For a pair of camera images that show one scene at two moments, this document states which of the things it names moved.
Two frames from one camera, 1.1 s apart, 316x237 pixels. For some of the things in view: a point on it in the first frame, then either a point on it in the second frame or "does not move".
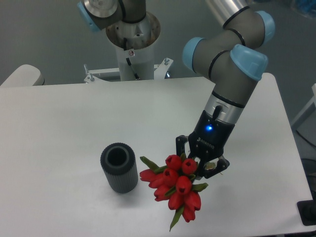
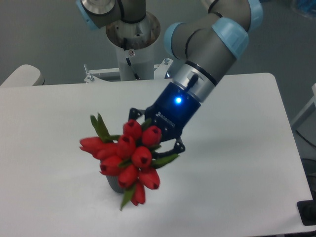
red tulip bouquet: [173, 181] → [130, 157]
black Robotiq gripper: [208, 141] → [171, 112]
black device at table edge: [307, 210] does not move
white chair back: [25, 75] does not move
